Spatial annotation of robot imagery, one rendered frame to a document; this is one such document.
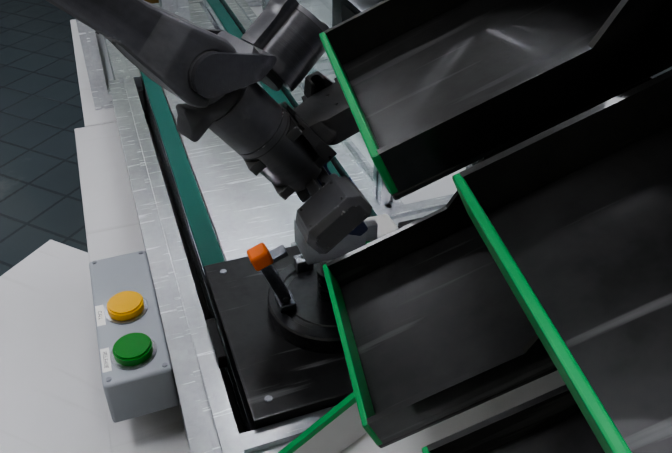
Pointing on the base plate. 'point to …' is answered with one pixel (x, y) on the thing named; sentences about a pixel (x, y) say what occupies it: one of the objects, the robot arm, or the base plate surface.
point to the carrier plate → (270, 348)
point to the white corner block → (383, 224)
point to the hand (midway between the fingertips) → (336, 201)
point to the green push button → (132, 349)
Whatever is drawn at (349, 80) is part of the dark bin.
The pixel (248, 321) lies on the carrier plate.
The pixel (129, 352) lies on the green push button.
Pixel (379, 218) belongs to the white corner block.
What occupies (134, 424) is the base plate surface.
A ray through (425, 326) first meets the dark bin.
